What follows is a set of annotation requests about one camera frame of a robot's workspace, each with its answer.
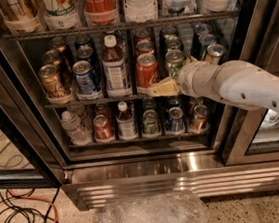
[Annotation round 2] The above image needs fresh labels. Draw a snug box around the top white green bottle left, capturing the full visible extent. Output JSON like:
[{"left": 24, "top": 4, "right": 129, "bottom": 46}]
[{"left": 42, "top": 0, "right": 78, "bottom": 18}]

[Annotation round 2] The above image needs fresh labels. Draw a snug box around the rear silver blue can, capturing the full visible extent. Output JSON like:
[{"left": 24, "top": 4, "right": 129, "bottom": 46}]
[{"left": 193, "top": 23, "right": 212, "bottom": 37}]

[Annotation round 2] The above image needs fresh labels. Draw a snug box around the green soda can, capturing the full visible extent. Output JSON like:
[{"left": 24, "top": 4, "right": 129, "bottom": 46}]
[
  {"left": 165, "top": 50, "right": 185, "bottom": 78},
  {"left": 142, "top": 109, "right": 160, "bottom": 135},
  {"left": 159, "top": 25, "right": 179, "bottom": 42},
  {"left": 164, "top": 36, "right": 184, "bottom": 52}
]

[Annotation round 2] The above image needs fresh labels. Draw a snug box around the crumpled clear plastic wrap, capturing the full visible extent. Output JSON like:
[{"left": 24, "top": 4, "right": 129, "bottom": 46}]
[{"left": 100, "top": 192, "right": 209, "bottom": 223}]

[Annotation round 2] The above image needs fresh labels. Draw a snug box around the front silver blue can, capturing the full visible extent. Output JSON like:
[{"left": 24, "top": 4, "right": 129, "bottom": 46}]
[{"left": 205, "top": 43, "right": 225, "bottom": 65}]

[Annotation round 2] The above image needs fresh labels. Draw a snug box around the rear red cola can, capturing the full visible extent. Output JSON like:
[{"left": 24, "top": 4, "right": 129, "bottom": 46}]
[{"left": 133, "top": 28, "right": 152, "bottom": 44}]

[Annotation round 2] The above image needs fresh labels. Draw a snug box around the gold soda can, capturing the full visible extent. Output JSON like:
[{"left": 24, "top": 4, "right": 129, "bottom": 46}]
[
  {"left": 189, "top": 104, "right": 209, "bottom": 132},
  {"left": 42, "top": 49, "right": 64, "bottom": 67},
  {"left": 38, "top": 64, "right": 68, "bottom": 98},
  {"left": 49, "top": 36, "right": 69, "bottom": 54}
]

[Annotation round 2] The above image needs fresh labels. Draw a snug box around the lower brown tea bottle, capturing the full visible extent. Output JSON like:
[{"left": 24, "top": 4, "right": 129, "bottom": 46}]
[{"left": 116, "top": 101, "right": 137, "bottom": 140}]

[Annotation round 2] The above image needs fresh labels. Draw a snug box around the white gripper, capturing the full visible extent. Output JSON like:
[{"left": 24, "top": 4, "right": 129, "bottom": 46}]
[{"left": 146, "top": 55, "right": 221, "bottom": 97}]

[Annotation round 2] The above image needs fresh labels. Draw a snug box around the front red cola can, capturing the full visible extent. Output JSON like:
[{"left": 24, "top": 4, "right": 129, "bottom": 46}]
[{"left": 136, "top": 53, "right": 158, "bottom": 89}]

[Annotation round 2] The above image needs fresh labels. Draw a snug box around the rear gold soda can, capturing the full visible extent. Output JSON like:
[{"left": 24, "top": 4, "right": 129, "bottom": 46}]
[{"left": 49, "top": 36, "right": 69, "bottom": 54}]

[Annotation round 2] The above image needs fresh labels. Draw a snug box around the red cola can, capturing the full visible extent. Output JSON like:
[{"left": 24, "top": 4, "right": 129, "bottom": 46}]
[
  {"left": 135, "top": 40, "right": 155, "bottom": 55},
  {"left": 136, "top": 53, "right": 158, "bottom": 89},
  {"left": 133, "top": 28, "right": 152, "bottom": 44}
]

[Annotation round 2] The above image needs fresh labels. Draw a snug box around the silver blue can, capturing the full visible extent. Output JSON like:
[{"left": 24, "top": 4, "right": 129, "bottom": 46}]
[
  {"left": 193, "top": 23, "right": 212, "bottom": 37},
  {"left": 191, "top": 34, "right": 216, "bottom": 60},
  {"left": 205, "top": 43, "right": 225, "bottom": 65}
]

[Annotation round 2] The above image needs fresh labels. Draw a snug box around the orange extension cable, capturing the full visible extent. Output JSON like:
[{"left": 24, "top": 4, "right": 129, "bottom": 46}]
[{"left": 5, "top": 183, "right": 60, "bottom": 223}]

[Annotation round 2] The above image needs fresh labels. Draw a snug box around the lower blue soda can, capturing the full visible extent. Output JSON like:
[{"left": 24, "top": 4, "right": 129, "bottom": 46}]
[{"left": 165, "top": 107, "right": 185, "bottom": 134}]

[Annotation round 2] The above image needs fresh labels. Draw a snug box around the top brown bottle left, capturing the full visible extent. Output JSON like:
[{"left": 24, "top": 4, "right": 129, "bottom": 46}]
[{"left": 0, "top": 0, "right": 40, "bottom": 23}]

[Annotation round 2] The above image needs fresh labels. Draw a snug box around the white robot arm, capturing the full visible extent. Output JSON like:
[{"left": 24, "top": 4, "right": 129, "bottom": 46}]
[{"left": 146, "top": 60, "right": 279, "bottom": 113}]

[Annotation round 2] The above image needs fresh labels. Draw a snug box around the top red cola bottle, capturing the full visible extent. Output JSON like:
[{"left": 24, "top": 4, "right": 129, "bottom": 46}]
[{"left": 85, "top": 0, "right": 117, "bottom": 25}]

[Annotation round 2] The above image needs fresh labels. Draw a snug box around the stainless steel display fridge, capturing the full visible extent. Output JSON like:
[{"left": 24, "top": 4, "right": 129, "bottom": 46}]
[{"left": 0, "top": 0, "right": 279, "bottom": 210}]

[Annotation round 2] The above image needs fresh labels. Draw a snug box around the blue pepsi can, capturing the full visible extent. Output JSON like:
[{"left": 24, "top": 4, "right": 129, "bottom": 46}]
[
  {"left": 76, "top": 46, "right": 96, "bottom": 65},
  {"left": 72, "top": 60, "right": 101, "bottom": 95},
  {"left": 74, "top": 34, "right": 95, "bottom": 49}
]

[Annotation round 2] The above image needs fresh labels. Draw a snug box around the rear blue pepsi can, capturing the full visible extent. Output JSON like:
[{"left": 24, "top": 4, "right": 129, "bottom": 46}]
[{"left": 74, "top": 34, "right": 95, "bottom": 49}]

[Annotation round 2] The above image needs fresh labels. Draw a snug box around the front blue pepsi can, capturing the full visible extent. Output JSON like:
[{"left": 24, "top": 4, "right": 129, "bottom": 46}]
[{"left": 72, "top": 60, "right": 101, "bottom": 95}]

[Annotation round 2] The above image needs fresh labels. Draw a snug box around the front gold soda can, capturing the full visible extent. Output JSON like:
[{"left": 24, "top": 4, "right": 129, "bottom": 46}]
[{"left": 38, "top": 64, "right": 68, "bottom": 98}]

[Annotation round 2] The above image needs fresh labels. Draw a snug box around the lower gold soda can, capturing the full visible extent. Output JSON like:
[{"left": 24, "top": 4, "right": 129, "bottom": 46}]
[{"left": 189, "top": 104, "right": 209, "bottom": 132}]

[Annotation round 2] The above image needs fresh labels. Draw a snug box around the clear water bottle lower shelf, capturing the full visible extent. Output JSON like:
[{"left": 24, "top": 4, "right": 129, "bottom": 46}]
[{"left": 61, "top": 111, "right": 91, "bottom": 146}]

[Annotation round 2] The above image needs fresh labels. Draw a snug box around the top clear water bottle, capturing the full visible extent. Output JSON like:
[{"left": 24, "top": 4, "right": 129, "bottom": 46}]
[{"left": 123, "top": 0, "right": 158, "bottom": 23}]

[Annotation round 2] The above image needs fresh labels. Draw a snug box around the brown iced tea bottle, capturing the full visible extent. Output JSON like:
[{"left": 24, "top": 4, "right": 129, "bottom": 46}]
[{"left": 102, "top": 34, "right": 128, "bottom": 91}]

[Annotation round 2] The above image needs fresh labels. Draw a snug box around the lower red soda can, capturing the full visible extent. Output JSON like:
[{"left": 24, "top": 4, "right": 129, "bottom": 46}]
[{"left": 92, "top": 115, "right": 114, "bottom": 140}]

